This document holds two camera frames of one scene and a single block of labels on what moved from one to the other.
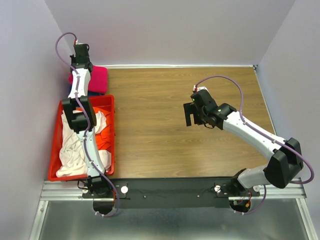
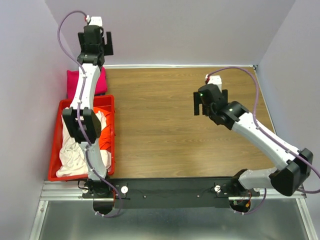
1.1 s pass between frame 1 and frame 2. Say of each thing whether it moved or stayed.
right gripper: moved
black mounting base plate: stayed
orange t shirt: stayed
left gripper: moved
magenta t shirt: stayed
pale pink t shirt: stayed
